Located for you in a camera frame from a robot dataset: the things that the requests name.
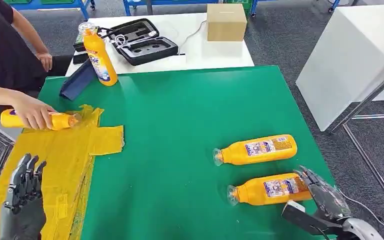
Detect yellow sheet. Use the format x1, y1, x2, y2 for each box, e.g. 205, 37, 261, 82
0, 104, 126, 240

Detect green mat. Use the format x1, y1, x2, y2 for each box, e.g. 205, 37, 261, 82
37, 65, 338, 240

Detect white table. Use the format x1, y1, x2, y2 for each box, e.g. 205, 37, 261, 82
65, 12, 255, 77

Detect blue folding tablet case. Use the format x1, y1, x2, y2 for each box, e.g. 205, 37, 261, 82
58, 58, 97, 101

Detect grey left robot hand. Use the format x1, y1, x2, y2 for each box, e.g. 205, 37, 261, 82
0, 152, 47, 240

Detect person's right hand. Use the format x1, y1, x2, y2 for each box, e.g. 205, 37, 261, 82
11, 94, 57, 131

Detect coiled white cable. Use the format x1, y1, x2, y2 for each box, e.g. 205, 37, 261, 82
114, 33, 129, 48

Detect black phone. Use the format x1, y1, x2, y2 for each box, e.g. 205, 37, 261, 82
72, 52, 90, 65

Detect cardboard box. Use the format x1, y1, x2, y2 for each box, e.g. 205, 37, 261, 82
206, 3, 248, 42

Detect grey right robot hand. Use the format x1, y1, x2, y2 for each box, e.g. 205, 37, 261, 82
292, 165, 353, 223

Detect black device with yellow label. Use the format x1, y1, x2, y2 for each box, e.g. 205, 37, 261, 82
72, 31, 88, 53

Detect white cabinet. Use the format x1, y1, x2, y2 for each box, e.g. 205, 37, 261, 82
295, 3, 384, 133

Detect blue cart frame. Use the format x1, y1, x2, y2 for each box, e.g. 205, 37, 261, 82
123, 0, 260, 17
3, 0, 97, 20

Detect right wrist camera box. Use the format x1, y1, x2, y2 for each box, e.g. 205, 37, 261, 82
281, 200, 343, 238

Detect grey floor cable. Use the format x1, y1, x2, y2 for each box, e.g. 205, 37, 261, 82
339, 190, 384, 238

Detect green crate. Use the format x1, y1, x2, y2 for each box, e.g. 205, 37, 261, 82
223, 0, 255, 16

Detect open black foam case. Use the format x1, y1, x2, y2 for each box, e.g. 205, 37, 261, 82
107, 18, 180, 66

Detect person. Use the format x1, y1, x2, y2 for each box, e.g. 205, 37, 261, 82
0, 0, 74, 118

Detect black cable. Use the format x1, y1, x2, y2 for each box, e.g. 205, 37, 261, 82
97, 27, 114, 39

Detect large metal frame stand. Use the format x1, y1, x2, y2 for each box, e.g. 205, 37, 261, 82
324, 47, 384, 222

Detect orange drink bottle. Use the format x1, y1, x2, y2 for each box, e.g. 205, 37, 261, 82
0, 109, 82, 131
212, 134, 298, 167
226, 172, 313, 207
78, 22, 119, 87

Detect long white cable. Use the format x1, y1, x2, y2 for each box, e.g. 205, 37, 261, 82
178, 19, 209, 55

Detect person's left hand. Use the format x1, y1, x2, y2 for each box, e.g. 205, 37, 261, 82
36, 52, 53, 72

